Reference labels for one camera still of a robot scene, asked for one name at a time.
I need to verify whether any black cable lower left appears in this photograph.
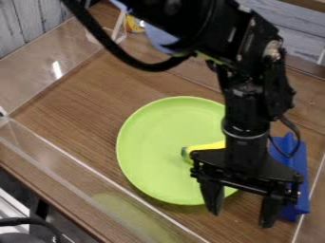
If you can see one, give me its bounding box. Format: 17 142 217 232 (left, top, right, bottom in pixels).
0 216 64 243

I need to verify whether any clear acrylic corner bracket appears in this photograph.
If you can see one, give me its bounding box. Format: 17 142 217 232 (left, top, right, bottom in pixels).
84 9 128 46

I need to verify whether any green round plate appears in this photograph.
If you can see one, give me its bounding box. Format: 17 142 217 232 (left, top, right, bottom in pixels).
114 96 224 206

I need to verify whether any yellow toy banana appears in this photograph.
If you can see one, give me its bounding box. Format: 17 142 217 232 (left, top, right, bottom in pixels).
181 140 225 163

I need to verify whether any blue plastic block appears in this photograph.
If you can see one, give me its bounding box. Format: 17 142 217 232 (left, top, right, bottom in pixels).
268 132 310 222

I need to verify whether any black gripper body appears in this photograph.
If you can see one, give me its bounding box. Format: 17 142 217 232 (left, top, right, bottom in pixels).
189 139 304 203

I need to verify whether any clear acrylic tray wall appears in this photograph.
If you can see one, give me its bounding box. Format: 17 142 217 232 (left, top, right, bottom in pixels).
0 112 208 243

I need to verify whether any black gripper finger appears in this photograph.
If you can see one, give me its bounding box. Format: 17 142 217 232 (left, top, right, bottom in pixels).
259 194 283 228
200 180 224 215

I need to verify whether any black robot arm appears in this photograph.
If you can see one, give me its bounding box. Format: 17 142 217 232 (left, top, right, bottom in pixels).
62 0 304 228

